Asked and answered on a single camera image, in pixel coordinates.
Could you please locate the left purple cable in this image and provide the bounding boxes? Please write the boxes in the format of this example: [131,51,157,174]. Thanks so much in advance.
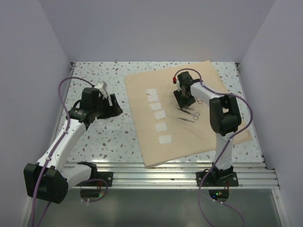
[29,77,108,227]

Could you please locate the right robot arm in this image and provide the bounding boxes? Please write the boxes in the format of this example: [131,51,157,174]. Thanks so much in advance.
[173,69,241,186]

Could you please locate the white gauze pad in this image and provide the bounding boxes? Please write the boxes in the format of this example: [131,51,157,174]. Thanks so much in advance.
[154,110,167,120]
[148,95,159,103]
[155,122,168,132]
[150,102,162,111]
[146,88,157,96]
[158,135,172,144]

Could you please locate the beige surgical drape cloth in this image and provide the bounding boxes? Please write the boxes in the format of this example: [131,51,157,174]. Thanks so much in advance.
[124,60,253,168]

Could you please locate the steel surgical scissors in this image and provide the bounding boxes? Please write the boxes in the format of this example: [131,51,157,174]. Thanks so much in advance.
[178,109,200,121]

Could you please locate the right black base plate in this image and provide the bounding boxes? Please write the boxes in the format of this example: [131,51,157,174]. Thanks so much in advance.
[196,166,239,187]

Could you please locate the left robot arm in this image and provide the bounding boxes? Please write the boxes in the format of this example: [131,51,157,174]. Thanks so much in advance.
[24,87,123,204]

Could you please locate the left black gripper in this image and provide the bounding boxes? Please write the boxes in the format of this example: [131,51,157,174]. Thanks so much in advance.
[92,94,123,119]

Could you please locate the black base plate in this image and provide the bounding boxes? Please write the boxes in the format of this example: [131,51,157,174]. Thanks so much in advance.
[196,166,239,187]
[96,172,114,187]

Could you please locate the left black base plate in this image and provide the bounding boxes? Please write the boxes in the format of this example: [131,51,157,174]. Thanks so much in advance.
[96,172,114,187]

